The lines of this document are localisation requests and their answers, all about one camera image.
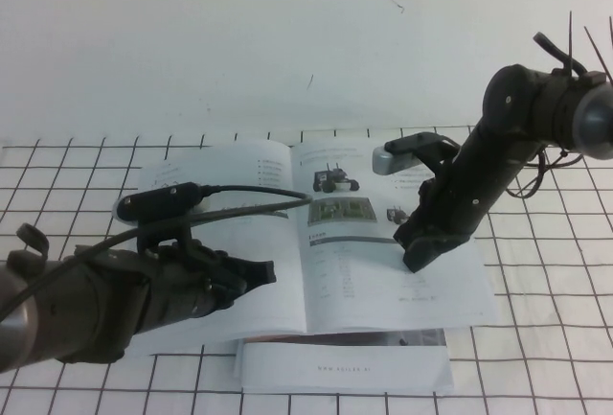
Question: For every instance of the white tablecloth with black grid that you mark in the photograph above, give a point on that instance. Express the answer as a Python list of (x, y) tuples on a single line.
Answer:
[(551, 329)]

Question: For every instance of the black left wrist camera bracket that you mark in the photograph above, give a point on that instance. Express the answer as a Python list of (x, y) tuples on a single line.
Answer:
[(158, 197)]

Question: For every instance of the white product catalogue book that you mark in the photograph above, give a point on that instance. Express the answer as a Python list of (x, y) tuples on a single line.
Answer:
[(364, 305)]

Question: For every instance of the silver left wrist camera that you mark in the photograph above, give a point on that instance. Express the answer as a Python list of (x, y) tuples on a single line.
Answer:
[(206, 204)]

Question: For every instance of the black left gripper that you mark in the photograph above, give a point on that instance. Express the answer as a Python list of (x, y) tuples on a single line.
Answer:
[(191, 285)]

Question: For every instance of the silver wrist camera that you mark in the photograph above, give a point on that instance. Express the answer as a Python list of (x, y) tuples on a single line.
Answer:
[(206, 204), (392, 163)]

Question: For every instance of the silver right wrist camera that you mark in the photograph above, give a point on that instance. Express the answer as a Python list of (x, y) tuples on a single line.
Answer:
[(392, 163)]

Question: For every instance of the closed white booklet with web address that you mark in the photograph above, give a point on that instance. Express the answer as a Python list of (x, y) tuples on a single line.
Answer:
[(345, 357)]

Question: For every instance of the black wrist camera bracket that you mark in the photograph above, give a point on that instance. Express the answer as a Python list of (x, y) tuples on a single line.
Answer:
[(431, 146), (158, 197)]

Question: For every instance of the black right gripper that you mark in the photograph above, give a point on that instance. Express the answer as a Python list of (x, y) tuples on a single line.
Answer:
[(450, 214)]

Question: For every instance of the black zip tie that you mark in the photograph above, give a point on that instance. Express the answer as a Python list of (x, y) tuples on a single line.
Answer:
[(572, 41), (598, 53)]

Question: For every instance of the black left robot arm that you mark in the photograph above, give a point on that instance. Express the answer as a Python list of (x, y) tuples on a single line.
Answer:
[(72, 305)]

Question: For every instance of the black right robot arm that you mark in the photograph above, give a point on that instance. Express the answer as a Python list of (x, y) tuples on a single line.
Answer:
[(507, 113)]

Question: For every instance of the black right wrist camera bracket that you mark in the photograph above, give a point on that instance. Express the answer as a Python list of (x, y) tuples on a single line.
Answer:
[(431, 146)]

